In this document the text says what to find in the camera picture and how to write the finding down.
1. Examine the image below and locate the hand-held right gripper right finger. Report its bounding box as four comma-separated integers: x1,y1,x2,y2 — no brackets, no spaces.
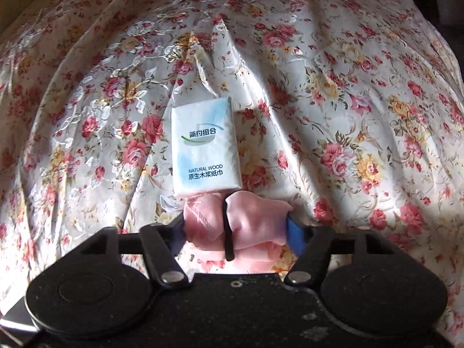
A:
284,215,401,287

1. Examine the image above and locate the white tissue pack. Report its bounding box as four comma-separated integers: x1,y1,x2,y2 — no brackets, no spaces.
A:
170,96,243,197

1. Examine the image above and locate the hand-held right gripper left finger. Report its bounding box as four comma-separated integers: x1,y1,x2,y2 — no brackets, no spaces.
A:
74,213,190,289

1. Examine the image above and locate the pink cloth with black band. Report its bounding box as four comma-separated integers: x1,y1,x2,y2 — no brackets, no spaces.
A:
183,190,293,274

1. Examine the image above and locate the floral bedspread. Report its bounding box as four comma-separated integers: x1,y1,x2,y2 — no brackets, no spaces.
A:
0,0,464,345

